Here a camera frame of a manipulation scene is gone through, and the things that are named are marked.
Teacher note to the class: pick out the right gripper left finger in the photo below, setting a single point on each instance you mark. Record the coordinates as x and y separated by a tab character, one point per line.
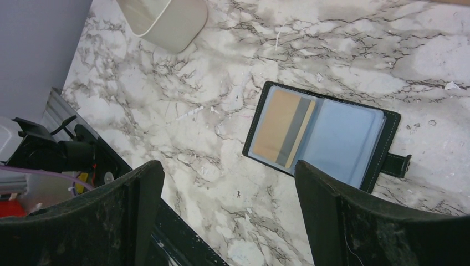
50	236

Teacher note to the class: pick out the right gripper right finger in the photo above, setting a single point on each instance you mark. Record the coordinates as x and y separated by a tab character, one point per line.
348	226

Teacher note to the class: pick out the black leather card holder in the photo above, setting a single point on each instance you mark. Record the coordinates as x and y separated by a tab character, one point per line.
346	140

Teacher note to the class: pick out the gold credit card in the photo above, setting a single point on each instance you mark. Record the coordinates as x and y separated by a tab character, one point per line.
283	122

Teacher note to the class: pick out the white plastic tray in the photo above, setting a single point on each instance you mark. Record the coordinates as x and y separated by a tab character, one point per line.
171	25

